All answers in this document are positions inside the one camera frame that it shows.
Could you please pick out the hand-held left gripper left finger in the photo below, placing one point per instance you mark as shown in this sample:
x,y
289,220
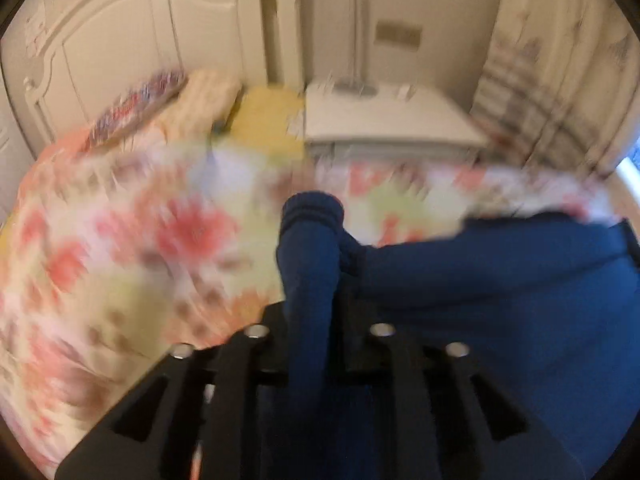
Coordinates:
x,y
270,355

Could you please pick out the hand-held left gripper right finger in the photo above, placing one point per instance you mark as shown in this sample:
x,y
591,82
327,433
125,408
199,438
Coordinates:
x,y
360,355

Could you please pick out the blue puffer jacket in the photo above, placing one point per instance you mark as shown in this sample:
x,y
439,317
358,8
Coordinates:
x,y
475,320

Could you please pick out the bed with floral sheet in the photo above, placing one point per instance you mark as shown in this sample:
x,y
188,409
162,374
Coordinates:
x,y
125,260

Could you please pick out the yellow pillow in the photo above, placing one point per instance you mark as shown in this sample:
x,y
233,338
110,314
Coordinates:
x,y
267,120

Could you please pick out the white nightstand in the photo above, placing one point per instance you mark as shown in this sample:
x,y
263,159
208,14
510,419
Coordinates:
x,y
385,120

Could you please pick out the cream pillow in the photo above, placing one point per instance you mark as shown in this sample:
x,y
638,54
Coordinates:
x,y
205,100

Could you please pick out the patterned purple cushion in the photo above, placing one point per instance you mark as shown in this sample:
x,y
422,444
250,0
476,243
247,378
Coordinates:
x,y
132,107

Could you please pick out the white lamp with thin pole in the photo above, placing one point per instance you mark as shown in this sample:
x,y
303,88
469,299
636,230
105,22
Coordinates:
x,y
357,35

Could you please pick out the printed curtain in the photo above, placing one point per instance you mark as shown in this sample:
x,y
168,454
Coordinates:
x,y
550,70

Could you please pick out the white wooden headboard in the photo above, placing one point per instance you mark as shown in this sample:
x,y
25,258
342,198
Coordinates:
x,y
125,35

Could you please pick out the beige wall socket panel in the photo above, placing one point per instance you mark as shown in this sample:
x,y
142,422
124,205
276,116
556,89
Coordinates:
x,y
398,36

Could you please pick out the wall switch panels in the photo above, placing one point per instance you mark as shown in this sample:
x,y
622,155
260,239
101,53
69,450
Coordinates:
x,y
40,30

